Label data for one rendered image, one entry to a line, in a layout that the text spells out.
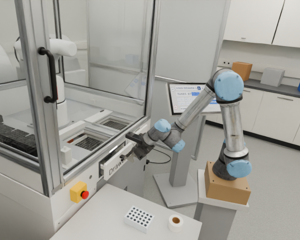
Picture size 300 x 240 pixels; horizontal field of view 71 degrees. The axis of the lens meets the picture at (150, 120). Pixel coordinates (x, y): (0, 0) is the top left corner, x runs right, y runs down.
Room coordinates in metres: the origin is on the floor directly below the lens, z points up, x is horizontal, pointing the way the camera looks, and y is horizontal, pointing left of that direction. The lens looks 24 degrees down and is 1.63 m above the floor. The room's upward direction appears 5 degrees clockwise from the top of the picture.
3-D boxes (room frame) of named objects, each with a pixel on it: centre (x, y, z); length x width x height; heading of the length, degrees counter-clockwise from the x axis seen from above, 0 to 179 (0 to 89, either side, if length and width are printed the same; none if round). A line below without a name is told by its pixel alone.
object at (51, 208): (1.31, 0.63, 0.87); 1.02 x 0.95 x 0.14; 157
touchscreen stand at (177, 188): (1.87, -0.39, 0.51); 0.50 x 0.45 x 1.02; 19
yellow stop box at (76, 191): (0.78, 0.31, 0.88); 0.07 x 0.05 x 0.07; 157
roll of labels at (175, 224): (0.73, -0.17, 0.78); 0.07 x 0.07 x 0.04
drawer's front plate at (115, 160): (1.07, 0.17, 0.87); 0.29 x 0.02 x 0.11; 157
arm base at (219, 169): (1.06, -0.49, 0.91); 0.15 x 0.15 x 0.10
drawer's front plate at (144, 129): (1.38, 0.08, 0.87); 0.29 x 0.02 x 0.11; 157
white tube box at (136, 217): (0.74, 0.01, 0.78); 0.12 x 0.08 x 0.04; 65
